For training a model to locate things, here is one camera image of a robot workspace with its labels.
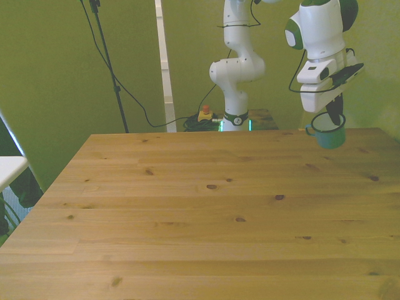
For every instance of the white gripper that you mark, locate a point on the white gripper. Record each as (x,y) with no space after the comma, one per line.
(315,97)

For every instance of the black tripod stand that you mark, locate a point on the black tripod stand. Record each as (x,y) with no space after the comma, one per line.
(107,62)

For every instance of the white side shelf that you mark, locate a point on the white side shelf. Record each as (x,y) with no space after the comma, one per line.
(9,168)

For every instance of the grey diagonal metal bar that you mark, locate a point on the grey diagonal metal bar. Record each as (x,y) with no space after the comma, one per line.
(14,134)

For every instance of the yellow emergency stop button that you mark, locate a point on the yellow emergency stop button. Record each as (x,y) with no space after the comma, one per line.
(205,115)

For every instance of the teal enamel mug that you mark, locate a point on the teal enamel mug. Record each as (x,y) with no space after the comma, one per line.
(331,137)

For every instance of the small wooden base table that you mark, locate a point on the small wooden base table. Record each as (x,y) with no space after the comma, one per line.
(265,118)

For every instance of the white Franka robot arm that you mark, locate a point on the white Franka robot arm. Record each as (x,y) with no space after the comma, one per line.
(237,70)

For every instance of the white vertical wall strip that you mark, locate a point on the white vertical wall strip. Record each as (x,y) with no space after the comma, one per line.
(165,68)

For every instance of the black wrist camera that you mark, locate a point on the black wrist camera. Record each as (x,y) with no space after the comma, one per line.
(347,73)

